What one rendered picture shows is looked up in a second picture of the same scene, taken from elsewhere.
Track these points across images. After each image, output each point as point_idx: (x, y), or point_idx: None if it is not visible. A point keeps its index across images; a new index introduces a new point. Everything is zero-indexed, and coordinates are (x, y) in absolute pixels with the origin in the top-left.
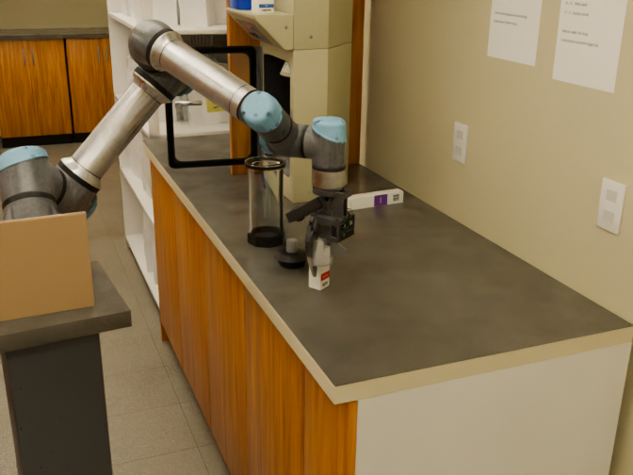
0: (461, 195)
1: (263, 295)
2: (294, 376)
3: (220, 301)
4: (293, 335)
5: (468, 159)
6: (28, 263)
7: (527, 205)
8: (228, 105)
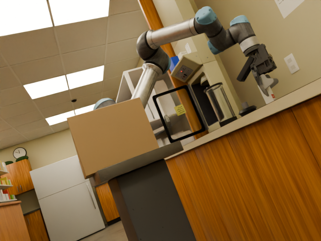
0: (305, 84)
1: (246, 115)
2: (291, 140)
3: (219, 176)
4: (281, 98)
5: (300, 65)
6: (118, 128)
7: None
8: (188, 27)
